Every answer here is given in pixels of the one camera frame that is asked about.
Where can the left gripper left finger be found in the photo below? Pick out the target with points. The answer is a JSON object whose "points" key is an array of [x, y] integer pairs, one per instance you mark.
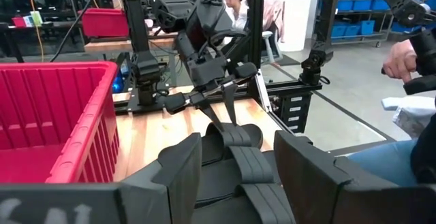
{"points": [[177, 183]]}

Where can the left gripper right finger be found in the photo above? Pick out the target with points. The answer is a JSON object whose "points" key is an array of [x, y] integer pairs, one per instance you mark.
{"points": [[306, 183]]}

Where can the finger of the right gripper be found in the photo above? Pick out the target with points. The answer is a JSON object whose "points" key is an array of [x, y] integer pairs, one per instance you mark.
{"points": [[209, 111], [231, 101]]}

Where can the black slide sandal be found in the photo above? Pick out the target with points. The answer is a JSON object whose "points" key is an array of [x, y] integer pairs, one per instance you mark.
{"points": [[269, 207], [252, 164], [235, 137]]}

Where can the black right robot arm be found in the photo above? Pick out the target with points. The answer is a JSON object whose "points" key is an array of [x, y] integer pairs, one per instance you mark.
{"points": [[170, 6]]}

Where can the blue storage bin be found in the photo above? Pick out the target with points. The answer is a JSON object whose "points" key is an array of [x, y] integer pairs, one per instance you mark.
{"points": [[353, 30], [344, 5], [339, 31], [379, 4], [361, 4], [367, 27]]}

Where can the red storage bin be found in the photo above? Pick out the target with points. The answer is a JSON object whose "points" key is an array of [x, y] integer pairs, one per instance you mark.
{"points": [[105, 23]]}

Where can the red plastic bin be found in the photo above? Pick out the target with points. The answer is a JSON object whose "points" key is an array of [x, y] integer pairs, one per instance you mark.
{"points": [[34, 115]]}

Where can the white chair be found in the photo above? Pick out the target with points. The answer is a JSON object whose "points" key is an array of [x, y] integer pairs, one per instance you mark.
{"points": [[269, 47]]}

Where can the black floor mat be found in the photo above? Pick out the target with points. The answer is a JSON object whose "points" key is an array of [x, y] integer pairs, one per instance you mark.
{"points": [[286, 60]]}

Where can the person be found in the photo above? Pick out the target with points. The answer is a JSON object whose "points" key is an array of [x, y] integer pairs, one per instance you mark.
{"points": [[240, 16]]}

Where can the black box white labels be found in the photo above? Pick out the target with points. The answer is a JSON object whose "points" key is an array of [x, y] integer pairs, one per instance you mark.
{"points": [[286, 122]]}

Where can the pink garment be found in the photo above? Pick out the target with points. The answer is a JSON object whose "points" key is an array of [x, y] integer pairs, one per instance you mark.
{"points": [[274, 16]]}

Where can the person's leg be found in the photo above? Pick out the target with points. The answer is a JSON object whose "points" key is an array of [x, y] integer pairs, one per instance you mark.
{"points": [[385, 162]]}

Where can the blue round object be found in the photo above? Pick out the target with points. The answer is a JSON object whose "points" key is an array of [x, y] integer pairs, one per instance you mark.
{"points": [[117, 84]]}

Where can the wooden work table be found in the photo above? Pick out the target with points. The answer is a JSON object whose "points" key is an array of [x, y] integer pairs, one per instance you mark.
{"points": [[112, 45]]}

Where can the white plastic bag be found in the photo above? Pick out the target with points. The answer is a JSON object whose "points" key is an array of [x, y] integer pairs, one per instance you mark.
{"points": [[415, 115]]}

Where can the grey metal shelf rack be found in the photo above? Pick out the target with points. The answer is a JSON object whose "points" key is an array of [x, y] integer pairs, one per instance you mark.
{"points": [[361, 12]]}

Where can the person's hand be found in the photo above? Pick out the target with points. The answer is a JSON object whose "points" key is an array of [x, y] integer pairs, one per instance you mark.
{"points": [[398, 60]]}

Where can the small red box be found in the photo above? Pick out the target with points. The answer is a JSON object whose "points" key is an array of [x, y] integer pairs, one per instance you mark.
{"points": [[18, 22]]}

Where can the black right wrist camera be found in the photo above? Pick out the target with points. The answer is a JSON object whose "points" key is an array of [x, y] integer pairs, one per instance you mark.
{"points": [[207, 71]]}

